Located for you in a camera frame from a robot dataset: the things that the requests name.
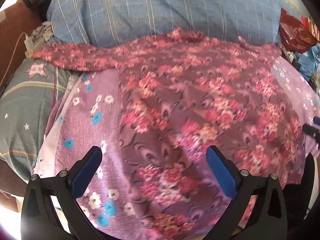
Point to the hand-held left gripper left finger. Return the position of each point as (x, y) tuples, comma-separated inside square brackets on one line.
[(86, 166)]

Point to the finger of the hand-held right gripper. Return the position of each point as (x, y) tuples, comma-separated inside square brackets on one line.
[(310, 130)]

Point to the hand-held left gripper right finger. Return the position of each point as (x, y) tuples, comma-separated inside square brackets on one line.
[(221, 170)]

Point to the pink floral garment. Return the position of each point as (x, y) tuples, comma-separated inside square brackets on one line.
[(187, 92)]

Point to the purple floral bedsheet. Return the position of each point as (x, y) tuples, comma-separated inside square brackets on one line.
[(82, 130)]

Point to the blue cloth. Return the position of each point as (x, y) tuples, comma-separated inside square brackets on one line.
[(308, 60)]

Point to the grey star-patterned pillow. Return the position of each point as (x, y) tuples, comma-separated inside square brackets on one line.
[(22, 110)]

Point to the red plastic bag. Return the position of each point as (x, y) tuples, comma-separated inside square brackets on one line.
[(292, 35)]

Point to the white charger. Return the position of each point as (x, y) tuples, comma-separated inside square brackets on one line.
[(33, 45)]

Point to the small grey white cloth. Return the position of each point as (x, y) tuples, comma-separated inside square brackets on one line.
[(43, 31)]

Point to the brown headboard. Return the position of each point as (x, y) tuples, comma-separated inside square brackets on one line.
[(15, 30)]

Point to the blue striped pillow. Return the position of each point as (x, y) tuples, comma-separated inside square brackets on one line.
[(150, 10)]

